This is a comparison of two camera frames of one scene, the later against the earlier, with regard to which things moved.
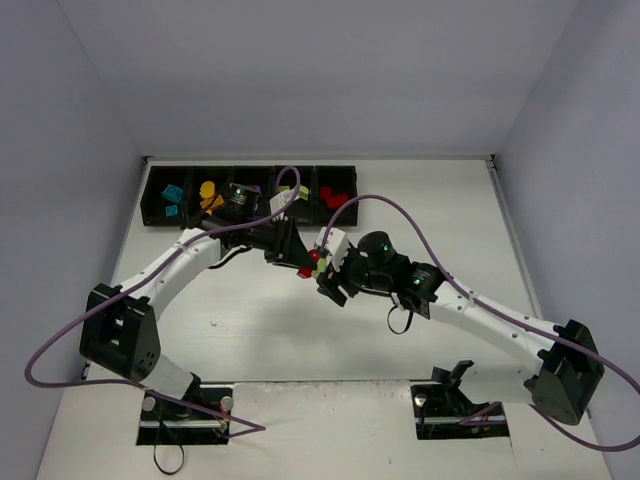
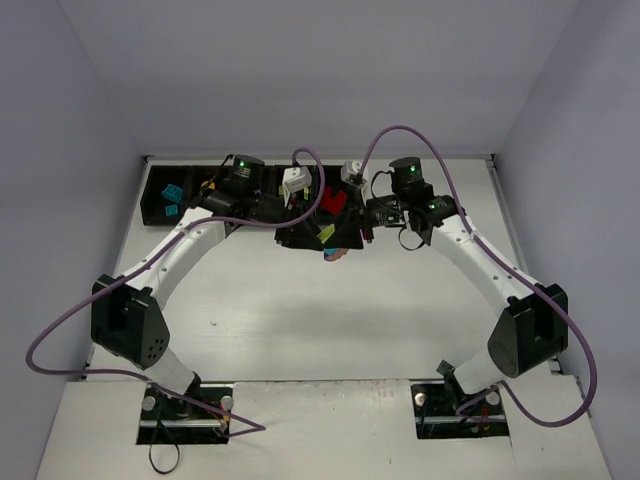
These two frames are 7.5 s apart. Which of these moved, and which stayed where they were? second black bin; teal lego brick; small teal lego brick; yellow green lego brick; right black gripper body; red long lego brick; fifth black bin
Moved: yellow green lego brick; right black gripper body; red long lego brick
Stayed: second black bin; small teal lego brick; teal lego brick; fifth black bin
